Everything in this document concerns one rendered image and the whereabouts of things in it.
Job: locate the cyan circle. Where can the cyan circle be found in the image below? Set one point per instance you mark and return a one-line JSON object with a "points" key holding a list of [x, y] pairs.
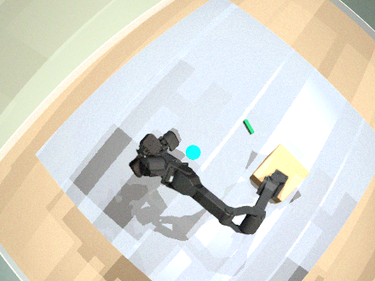
{"points": [[193, 152]]}

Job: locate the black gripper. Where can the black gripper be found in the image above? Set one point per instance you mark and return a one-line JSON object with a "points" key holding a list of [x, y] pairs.
{"points": [[168, 139]]}

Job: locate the green post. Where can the green post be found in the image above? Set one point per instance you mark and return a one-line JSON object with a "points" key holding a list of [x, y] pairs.
{"points": [[248, 126]]}

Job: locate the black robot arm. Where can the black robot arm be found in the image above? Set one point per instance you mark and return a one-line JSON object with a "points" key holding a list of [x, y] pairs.
{"points": [[186, 182]]}

